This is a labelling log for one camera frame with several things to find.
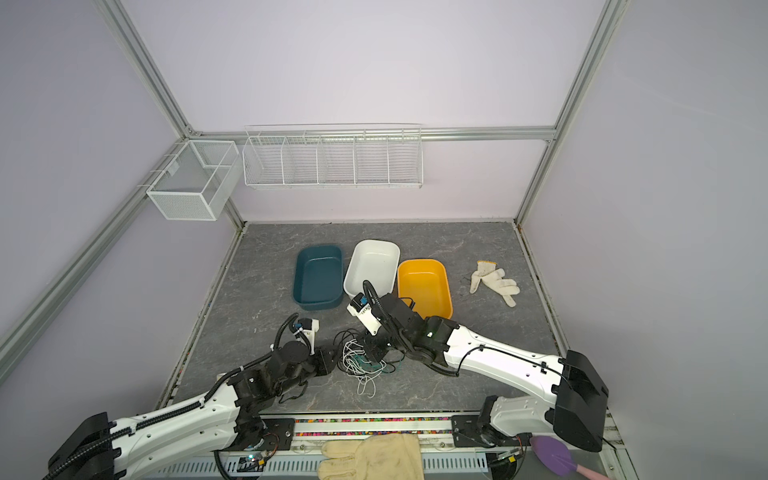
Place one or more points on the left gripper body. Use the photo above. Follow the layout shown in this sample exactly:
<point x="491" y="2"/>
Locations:
<point x="316" y="365"/>

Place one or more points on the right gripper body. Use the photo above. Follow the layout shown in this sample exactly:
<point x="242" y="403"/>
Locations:
<point x="379" y="346"/>

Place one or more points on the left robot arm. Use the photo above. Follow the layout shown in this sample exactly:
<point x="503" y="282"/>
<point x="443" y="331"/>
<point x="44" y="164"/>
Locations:
<point x="227" y="417"/>

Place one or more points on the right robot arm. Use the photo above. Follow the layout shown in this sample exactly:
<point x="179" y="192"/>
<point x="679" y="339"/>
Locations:
<point x="563" y="396"/>

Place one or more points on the yellow plastic bin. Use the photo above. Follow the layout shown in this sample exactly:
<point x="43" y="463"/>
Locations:
<point x="425" y="282"/>

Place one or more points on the white plastic bin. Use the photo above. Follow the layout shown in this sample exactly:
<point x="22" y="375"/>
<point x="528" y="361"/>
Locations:
<point x="373" y="260"/>

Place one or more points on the dark teal plastic bin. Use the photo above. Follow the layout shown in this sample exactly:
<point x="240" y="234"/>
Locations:
<point x="318" y="278"/>

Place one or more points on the white knit glove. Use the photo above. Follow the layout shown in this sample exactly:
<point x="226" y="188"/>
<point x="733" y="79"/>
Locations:
<point x="489" y="274"/>

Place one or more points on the beige leather glove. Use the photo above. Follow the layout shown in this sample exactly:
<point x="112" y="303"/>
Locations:
<point x="390" y="456"/>

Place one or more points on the purple pink brush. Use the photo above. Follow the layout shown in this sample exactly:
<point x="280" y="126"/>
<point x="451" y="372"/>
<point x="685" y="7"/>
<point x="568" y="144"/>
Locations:
<point x="555" y="455"/>

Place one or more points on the small white mesh basket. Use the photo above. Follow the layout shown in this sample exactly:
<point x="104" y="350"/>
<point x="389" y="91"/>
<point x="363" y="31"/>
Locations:
<point x="198" y="181"/>

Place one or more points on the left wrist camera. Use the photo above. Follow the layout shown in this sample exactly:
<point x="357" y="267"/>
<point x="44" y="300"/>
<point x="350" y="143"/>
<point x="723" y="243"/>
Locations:
<point x="308" y="326"/>

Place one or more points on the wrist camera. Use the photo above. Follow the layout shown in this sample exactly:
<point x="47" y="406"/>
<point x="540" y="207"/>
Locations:
<point x="308" y="326"/>
<point x="360" y="308"/>

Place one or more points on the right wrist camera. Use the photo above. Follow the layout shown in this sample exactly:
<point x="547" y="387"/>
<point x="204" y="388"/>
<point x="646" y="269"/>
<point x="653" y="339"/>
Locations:
<point x="360" y="308"/>

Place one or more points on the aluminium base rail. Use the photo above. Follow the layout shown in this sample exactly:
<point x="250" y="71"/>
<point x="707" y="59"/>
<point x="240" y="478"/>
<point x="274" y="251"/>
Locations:
<point x="270" y="435"/>

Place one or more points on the long white wire basket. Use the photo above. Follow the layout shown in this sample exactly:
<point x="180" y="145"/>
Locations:
<point x="334" y="155"/>

